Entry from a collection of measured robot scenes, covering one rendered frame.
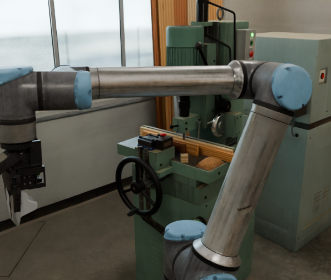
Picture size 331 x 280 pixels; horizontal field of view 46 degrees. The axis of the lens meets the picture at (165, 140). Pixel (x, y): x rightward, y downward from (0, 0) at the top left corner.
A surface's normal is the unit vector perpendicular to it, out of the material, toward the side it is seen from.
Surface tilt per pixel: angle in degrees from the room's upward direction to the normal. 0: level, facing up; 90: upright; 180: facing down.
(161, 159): 90
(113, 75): 55
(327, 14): 90
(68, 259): 0
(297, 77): 80
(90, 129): 90
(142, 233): 90
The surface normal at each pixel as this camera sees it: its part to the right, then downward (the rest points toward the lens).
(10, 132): 0.14, 0.28
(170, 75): 0.25, -0.29
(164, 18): 0.65, 0.18
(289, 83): 0.33, 0.13
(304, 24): -0.75, 0.22
